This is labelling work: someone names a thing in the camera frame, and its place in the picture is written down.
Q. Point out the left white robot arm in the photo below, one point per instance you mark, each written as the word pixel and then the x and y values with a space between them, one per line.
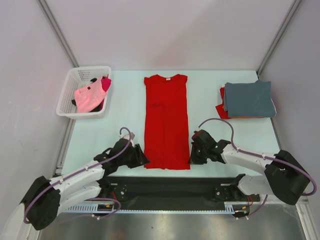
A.
pixel 47 198

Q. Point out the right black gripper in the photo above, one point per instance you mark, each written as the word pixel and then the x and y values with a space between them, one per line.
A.
pixel 197 155

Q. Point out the red t shirt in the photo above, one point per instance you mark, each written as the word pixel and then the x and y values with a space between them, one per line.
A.
pixel 166 133
pixel 223 114

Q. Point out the left aluminium corner post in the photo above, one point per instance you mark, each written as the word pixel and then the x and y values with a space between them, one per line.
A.
pixel 45 8

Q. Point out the white plastic laundry basket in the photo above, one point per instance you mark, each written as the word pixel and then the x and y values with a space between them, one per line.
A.
pixel 77 78

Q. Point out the right aluminium corner post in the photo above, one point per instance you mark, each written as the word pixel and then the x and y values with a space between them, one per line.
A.
pixel 279 35

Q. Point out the grey slotted cable duct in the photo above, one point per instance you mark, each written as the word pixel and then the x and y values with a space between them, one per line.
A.
pixel 107 208

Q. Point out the red folded t shirt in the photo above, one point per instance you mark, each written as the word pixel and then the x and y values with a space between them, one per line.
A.
pixel 223 114

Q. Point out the grey folded t shirt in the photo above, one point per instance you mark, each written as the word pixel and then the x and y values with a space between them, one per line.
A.
pixel 249 99

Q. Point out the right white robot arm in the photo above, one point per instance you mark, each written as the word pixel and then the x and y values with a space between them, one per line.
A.
pixel 278 174

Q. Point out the pink t shirt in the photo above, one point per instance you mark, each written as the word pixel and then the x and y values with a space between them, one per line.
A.
pixel 90 98

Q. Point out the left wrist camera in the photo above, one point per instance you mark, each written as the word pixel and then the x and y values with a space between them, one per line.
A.
pixel 129 136

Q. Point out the aluminium corner post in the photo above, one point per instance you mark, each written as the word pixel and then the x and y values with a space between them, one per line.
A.
pixel 279 35
pixel 45 8

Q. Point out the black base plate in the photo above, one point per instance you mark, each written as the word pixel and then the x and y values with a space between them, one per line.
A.
pixel 175 193

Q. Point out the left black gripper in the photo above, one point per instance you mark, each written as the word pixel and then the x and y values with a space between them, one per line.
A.
pixel 140 159

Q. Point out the orange folded t shirt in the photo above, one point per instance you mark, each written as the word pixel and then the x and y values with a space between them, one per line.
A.
pixel 246 117

